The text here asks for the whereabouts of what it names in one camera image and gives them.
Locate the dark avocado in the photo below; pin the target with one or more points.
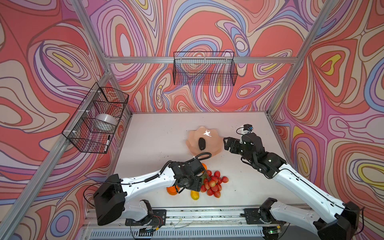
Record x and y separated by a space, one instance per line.
202 144

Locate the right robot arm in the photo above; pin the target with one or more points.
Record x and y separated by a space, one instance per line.
329 217

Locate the large orange mandarin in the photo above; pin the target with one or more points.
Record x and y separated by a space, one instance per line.
174 190

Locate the black marker in basket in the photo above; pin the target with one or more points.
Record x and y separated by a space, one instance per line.
108 141

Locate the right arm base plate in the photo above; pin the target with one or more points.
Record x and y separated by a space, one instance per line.
255 216

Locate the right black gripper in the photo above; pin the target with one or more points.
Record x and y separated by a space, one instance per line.
235 142

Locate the black wire basket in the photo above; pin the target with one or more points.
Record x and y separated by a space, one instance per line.
204 68
92 128

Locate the red grape bunch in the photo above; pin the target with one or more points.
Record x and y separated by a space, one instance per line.
213 183

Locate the pink lotus fruit bowl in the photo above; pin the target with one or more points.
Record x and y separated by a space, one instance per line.
214 142

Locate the black wire basket back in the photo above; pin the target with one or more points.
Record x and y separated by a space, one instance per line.
204 68

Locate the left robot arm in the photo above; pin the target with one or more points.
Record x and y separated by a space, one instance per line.
117 198

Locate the black wire basket left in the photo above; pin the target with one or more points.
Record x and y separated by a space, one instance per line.
92 128

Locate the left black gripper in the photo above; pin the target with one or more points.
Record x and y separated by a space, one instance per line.
197 186

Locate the yellow mango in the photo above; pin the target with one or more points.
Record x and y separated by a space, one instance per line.
195 195

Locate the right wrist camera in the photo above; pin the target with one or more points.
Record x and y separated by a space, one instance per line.
247 128

